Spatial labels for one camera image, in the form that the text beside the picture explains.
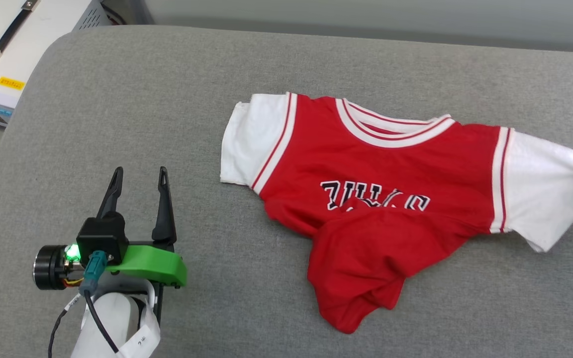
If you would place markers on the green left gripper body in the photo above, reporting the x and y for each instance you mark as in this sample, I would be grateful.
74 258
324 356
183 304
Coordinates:
152 263

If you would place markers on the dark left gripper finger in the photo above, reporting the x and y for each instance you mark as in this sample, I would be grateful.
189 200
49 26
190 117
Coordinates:
164 219
110 204

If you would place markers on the red white basketball jersey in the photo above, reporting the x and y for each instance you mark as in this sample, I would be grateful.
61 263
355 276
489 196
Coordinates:
391 164

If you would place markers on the white label tape strip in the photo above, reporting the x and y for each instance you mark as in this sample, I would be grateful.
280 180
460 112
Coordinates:
142 338

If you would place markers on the white equipment case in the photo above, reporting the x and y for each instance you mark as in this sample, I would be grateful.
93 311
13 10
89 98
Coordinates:
28 54

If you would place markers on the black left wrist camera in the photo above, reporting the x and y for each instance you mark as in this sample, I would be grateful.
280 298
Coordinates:
102 236

